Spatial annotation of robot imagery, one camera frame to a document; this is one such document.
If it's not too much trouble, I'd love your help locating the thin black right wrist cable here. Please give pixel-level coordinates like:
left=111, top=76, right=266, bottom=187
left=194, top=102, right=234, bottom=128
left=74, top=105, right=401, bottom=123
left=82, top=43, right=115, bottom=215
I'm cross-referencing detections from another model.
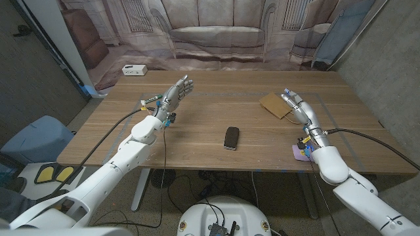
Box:
left=309, top=161, right=343, bottom=236

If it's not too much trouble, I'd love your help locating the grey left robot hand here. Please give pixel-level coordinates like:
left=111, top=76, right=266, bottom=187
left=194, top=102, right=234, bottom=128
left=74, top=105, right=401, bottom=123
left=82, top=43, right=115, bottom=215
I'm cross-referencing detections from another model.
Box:
left=154, top=75, right=195, bottom=123

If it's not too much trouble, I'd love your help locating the white power box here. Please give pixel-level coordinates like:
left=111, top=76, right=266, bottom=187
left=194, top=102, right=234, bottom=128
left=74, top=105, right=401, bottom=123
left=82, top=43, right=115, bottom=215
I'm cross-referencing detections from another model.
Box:
left=121, top=64, right=148, bottom=77

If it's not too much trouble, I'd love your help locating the black round floor device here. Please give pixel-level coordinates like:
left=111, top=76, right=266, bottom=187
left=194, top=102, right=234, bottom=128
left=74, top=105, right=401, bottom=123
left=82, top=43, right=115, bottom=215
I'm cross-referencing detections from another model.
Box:
left=150, top=168, right=177, bottom=189

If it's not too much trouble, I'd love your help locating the purple smiley sticker note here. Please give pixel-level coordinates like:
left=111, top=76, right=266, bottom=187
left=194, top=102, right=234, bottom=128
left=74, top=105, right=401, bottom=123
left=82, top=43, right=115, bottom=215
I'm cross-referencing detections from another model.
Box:
left=292, top=145, right=313, bottom=163

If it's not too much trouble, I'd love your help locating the white table leg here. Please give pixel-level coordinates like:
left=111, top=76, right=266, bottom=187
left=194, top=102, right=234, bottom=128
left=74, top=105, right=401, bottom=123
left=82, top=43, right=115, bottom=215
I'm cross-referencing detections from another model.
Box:
left=131, top=168, right=152, bottom=212

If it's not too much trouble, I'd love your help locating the printed sofa room backdrop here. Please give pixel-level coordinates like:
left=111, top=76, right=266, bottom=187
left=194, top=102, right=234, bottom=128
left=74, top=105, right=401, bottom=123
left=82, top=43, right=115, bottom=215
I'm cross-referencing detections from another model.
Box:
left=57, top=0, right=390, bottom=91

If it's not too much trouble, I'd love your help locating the green whiteboard marker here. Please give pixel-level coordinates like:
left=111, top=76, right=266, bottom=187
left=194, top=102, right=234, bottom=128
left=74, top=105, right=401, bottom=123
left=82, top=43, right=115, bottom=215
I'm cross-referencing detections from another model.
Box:
left=143, top=94, right=163, bottom=104

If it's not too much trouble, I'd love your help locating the white pedal base plate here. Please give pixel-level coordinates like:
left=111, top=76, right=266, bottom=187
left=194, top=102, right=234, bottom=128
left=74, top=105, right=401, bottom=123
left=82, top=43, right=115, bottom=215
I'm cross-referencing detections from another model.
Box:
left=18, top=161, right=88, bottom=201

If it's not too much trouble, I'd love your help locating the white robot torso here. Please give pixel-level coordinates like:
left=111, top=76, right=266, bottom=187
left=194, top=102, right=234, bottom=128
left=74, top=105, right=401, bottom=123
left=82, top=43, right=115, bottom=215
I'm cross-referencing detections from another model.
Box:
left=177, top=195, right=272, bottom=236

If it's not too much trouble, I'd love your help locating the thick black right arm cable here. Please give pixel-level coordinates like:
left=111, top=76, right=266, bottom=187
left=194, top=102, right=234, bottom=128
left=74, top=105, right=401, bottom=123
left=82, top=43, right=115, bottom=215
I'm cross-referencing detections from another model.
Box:
left=324, top=128, right=420, bottom=172

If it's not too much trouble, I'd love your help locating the person in blue jeans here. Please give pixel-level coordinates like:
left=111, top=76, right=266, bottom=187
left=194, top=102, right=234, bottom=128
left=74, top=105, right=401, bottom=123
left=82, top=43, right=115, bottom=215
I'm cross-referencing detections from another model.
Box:
left=0, top=187, right=37, bottom=224

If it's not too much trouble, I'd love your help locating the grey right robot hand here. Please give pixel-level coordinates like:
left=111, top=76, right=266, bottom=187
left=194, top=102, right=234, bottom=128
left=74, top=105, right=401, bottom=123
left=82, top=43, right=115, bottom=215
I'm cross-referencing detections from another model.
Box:
left=281, top=88, right=325, bottom=136

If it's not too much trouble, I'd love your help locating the thin black left wrist cable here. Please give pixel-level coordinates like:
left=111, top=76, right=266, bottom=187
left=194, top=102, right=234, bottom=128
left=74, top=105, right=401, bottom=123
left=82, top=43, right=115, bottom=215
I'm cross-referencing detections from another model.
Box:
left=91, top=126, right=167, bottom=229

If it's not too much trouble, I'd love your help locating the yellow black foot pedal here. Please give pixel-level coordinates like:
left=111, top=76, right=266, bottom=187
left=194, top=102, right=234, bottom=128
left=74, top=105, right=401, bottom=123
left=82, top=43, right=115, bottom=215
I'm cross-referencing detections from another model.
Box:
left=54, top=166, right=75, bottom=184
left=34, top=165, right=56, bottom=184

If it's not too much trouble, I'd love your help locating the black door handle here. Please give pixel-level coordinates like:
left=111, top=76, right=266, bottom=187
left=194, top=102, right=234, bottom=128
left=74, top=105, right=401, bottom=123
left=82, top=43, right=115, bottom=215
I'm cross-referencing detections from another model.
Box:
left=12, top=24, right=33, bottom=37

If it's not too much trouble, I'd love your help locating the grey table leg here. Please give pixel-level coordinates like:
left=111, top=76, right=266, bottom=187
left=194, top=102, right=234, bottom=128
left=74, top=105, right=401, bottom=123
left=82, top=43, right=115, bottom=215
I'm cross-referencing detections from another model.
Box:
left=297, top=172, right=320, bottom=220

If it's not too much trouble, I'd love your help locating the black computer module with antenna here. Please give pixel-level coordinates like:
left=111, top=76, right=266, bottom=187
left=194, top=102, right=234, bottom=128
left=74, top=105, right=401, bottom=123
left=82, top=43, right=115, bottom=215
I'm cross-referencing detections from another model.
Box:
left=207, top=220, right=238, bottom=236

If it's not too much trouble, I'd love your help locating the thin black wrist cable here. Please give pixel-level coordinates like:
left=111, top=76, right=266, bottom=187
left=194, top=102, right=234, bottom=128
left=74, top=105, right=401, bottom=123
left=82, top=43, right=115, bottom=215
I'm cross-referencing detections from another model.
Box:
left=309, top=161, right=343, bottom=236
left=91, top=126, right=167, bottom=229

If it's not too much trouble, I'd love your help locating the black felt board eraser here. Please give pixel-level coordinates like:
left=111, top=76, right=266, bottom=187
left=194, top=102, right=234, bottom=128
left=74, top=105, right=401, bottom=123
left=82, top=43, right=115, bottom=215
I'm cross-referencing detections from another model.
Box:
left=223, top=126, right=240, bottom=151

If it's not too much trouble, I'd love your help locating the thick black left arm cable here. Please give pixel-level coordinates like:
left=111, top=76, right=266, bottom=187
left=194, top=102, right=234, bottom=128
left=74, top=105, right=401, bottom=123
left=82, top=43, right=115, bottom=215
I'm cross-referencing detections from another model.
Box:
left=35, top=108, right=154, bottom=201

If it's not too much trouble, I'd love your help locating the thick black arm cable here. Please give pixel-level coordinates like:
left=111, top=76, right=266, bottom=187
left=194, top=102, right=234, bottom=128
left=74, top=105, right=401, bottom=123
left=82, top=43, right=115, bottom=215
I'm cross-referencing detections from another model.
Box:
left=35, top=108, right=154, bottom=201
left=324, top=128, right=420, bottom=172

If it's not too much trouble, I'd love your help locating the brown paper bag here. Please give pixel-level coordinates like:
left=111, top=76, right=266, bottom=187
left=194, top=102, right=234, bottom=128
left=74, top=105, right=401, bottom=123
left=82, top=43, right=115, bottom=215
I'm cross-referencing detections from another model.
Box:
left=259, top=92, right=303, bottom=125

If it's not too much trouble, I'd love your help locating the black floor cable bundle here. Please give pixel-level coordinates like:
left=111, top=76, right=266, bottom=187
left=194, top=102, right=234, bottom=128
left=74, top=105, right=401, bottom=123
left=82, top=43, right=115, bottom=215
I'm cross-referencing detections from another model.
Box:
left=166, top=169, right=252, bottom=216

